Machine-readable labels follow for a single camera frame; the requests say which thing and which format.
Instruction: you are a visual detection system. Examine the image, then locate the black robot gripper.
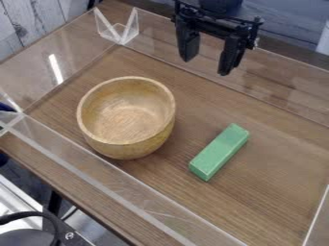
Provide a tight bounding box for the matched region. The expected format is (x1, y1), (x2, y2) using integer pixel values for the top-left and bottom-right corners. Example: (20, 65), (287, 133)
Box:
(173, 0), (264, 76)

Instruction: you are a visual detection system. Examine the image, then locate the blue object at left edge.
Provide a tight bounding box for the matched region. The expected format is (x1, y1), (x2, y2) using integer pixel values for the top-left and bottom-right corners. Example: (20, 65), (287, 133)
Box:
(0, 102), (16, 112)

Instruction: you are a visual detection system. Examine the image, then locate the brown wooden bowl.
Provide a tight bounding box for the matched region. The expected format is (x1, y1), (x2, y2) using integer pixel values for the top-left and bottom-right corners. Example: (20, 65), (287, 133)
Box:
(77, 76), (177, 160)

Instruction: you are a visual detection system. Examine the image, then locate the clear acrylic tray wall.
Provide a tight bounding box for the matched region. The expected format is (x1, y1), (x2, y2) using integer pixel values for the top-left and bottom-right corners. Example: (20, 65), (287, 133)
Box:
(0, 2), (329, 246)

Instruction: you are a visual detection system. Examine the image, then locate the green rectangular block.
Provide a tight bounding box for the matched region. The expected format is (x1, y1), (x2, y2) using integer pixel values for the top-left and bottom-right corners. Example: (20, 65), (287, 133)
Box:
(189, 124), (249, 182)

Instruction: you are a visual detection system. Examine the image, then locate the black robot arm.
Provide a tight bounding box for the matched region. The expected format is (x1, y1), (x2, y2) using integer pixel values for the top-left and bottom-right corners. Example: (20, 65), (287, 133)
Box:
(172, 0), (264, 76)

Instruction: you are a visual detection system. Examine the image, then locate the black metal table leg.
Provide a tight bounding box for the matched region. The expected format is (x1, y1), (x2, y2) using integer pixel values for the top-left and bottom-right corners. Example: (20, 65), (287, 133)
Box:
(49, 191), (63, 216)

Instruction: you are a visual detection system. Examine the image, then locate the black cable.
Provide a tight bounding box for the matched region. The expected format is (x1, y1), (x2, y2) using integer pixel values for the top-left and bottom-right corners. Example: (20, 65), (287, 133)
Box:
(0, 210), (66, 246)

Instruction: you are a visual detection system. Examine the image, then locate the clear acrylic corner bracket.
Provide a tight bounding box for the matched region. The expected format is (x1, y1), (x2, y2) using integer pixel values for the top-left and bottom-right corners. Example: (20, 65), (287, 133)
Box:
(94, 8), (139, 45)

